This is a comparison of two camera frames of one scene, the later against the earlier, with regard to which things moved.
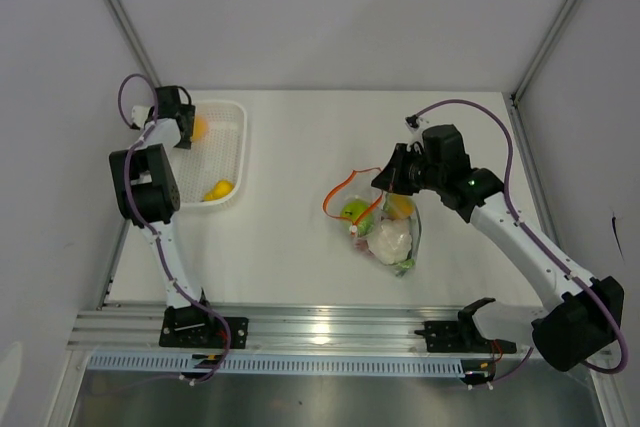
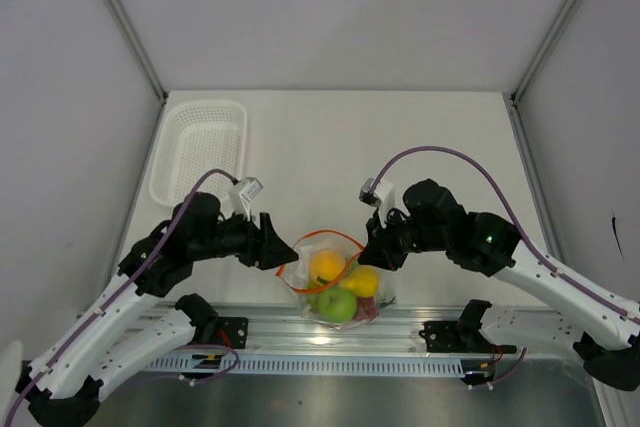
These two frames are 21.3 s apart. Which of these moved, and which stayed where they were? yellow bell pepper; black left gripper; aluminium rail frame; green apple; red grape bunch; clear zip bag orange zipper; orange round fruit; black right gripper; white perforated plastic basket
Moved: black left gripper; clear zip bag orange zipper; orange round fruit; red grape bunch; yellow bell pepper; green apple; black right gripper
Stayed: aluminium rail frame; white perforated plastic basket
